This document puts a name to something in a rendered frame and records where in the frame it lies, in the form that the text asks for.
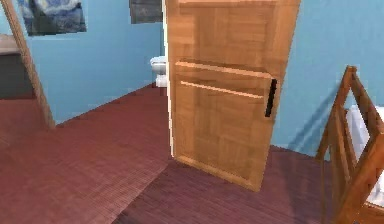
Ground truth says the wooden room door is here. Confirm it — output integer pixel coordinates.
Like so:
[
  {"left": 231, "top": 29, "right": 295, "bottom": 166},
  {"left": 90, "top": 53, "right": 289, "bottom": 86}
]
[{"left": 164, "top": 0, "right": 302, "bottom": 193}]

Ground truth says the white toilet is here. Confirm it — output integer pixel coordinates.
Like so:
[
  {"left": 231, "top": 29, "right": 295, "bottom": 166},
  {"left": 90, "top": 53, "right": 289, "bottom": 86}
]
[{"left": 149, "top": 55, "right": 168, "bottom": 88}]

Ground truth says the dark grey cabinet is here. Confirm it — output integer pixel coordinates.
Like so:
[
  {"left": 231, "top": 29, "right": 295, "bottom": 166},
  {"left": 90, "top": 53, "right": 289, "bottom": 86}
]
[{"left": 0, "top": 33, "right": 36, "bottom": 100}]

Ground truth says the black door handle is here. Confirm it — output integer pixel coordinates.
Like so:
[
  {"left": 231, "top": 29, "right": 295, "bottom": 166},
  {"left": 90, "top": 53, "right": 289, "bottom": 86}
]
[{"left": 264, "top": 78, "right": 278, "bottom": 118}]

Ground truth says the dark grey wall picture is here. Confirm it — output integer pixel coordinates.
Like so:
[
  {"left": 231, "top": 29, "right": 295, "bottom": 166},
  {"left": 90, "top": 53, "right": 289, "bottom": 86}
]
[{"left": 129, "top": 0, "right": 164, "bottom": 25}]

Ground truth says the wooden door frame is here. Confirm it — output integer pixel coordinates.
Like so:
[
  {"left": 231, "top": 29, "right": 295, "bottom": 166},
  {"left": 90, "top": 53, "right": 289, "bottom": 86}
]
[{"left": 0, "top": 0, "right": 56, "bottom": 130}]

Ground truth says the wooden bed frame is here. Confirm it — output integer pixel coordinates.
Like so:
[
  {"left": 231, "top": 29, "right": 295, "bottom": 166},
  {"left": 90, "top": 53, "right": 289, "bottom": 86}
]
[{"left": 315, "top": 65, "right": 384, "bottom": 224}]

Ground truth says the blue swirl wall painting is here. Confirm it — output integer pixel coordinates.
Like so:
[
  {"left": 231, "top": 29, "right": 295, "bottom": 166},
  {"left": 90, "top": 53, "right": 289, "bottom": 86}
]
[{"left": 17, "top": 0, "right": 87, "bottom": 37}]

